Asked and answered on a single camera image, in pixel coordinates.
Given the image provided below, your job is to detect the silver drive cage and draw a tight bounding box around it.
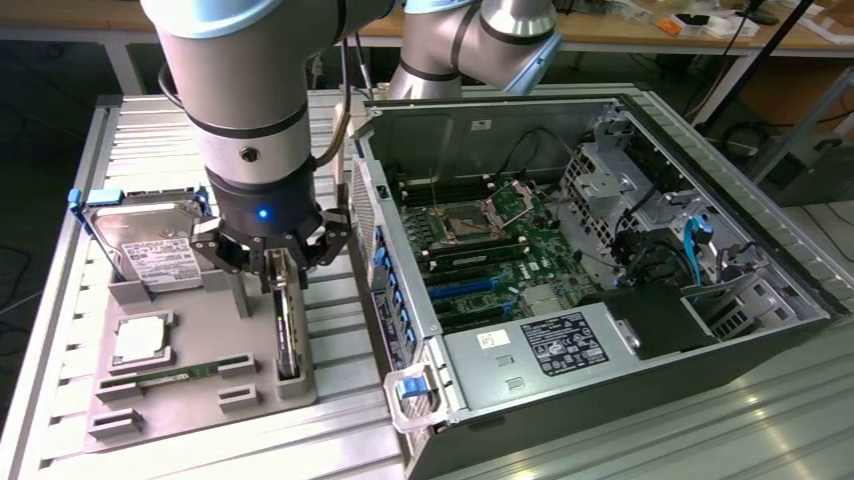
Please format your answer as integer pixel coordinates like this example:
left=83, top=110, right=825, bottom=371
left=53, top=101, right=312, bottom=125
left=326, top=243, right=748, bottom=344
left=556, top=139, right=679, bottom=244

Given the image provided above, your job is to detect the silver disk bay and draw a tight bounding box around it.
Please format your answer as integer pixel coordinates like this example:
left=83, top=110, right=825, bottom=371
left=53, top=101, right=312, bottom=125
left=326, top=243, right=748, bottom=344
left=679, top=272, right=812, bottom=344

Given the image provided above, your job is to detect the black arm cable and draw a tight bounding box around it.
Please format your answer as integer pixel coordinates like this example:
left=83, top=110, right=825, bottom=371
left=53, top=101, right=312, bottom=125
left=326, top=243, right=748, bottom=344
left=310, top=29, right=374, bottom=169

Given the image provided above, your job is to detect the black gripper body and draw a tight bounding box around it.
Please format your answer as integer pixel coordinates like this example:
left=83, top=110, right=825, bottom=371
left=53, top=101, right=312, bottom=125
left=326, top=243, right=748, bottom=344
left=204, top=159, right=321, bottom=241

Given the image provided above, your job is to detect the black expansion slot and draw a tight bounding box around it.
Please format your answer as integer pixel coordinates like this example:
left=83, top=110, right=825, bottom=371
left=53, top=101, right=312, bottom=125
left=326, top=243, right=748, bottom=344
left=436, top=304, right=518, bottom=329

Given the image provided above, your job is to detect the green motherboard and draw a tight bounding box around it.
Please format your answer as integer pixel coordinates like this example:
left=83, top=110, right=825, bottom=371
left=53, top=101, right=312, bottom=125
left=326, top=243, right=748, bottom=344
left=396, top=172, right=592, bottom=334

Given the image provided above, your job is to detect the black wire bundle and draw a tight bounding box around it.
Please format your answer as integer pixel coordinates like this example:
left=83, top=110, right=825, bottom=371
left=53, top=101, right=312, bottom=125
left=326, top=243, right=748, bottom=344
left=609, top=227, right=688, bottom=291

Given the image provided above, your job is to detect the blue disk wire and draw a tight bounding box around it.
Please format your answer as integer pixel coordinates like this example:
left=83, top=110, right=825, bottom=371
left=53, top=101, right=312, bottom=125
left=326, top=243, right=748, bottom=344
left=679, top=212, right=716, bottom=290

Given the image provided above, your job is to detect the white and black device box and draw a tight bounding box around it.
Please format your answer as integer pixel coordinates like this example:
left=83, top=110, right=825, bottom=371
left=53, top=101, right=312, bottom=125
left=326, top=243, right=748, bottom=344
left=669, top=10, right=761, bottom=40

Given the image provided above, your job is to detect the black plastic fan shroud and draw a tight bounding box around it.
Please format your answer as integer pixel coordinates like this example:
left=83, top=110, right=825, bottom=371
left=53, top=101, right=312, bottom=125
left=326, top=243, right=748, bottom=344
left=576, top=283, right=723, bottom=362

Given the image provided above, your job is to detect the blue disk caddy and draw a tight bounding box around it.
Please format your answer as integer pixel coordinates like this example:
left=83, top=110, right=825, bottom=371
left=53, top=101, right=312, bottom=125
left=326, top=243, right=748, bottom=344
left=67, top=183, right=213, bottom=226

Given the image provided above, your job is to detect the silver CPU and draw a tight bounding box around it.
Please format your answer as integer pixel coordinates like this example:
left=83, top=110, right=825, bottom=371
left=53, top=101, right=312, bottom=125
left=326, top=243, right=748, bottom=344
left=111, top=317, right=169, bottom=364

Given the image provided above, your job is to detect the dark RAM stick with label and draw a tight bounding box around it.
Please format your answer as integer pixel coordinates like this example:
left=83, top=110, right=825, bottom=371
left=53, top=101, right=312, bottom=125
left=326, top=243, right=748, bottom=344
left=424, top=238, right=529, bottom=274

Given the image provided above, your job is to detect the grey power supply unit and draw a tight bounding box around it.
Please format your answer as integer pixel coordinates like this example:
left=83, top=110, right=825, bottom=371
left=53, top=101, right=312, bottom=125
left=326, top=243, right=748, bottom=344
left=438, top=309, right=645, bottom=419

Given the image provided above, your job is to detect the metal socket cover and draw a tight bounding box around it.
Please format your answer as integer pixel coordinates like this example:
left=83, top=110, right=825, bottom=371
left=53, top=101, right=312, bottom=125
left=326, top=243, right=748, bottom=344
left=482, top=178, right=542, bottom=226

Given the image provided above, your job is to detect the black stand pole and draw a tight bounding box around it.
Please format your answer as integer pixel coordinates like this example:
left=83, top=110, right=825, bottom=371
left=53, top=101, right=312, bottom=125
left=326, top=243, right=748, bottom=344
left=689, top=0, right=819, bottom=126

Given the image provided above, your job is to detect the silver hard disk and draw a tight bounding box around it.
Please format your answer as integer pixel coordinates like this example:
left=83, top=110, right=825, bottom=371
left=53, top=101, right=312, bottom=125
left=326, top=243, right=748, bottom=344
left=89, top=199, right=214, bottom=294

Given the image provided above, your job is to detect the wooden desk white frame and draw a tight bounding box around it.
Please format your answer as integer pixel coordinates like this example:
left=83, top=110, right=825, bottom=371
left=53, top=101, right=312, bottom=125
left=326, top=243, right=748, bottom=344
left=0, top=0, right=854, bottom=126

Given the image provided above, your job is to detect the grey parts rack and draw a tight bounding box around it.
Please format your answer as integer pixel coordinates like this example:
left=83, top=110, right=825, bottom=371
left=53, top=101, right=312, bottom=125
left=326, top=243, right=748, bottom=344
left=78, top=264, right=322, bottom=454

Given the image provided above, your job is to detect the graphics card with black fan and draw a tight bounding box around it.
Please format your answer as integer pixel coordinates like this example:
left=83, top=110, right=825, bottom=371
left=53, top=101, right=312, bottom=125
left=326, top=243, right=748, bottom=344
left=265, top=248, right=302, bottom=381

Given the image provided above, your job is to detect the black RAM slot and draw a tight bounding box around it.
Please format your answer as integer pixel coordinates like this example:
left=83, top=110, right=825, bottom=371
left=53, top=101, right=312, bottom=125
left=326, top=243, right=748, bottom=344
left=398, top=189, right=498, bottom=207
left=397, top=177, right=494, bottom=195

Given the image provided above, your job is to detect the dark equipment case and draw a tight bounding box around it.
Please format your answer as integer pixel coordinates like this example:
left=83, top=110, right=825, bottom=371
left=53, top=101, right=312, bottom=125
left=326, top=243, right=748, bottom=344
left=756, top=139, right=854, bottom=207

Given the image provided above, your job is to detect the green RAM stick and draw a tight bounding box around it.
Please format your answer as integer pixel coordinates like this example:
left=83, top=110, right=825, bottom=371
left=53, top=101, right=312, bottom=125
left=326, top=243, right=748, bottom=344
left=129, top=363, right=221, bottom=389

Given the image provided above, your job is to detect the CPU socket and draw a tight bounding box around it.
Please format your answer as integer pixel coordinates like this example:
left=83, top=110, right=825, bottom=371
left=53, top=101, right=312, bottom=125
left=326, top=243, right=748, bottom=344
left=432, top=202, right=498, bottom=246

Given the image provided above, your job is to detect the black wire loop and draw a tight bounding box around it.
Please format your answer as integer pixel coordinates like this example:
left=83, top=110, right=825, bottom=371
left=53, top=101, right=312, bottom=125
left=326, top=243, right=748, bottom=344
left=496, top=127, right=578, bottom=174

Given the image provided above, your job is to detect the open black PC case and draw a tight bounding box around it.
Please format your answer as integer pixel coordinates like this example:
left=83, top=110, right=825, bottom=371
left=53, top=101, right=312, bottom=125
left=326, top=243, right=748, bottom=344
left=330, top=83, right=854, bottom=480

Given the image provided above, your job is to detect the silver chipset heatsink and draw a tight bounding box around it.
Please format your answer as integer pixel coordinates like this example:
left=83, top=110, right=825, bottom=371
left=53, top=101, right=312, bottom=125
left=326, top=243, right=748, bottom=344
left=518, top=287, right=574, bottom=314

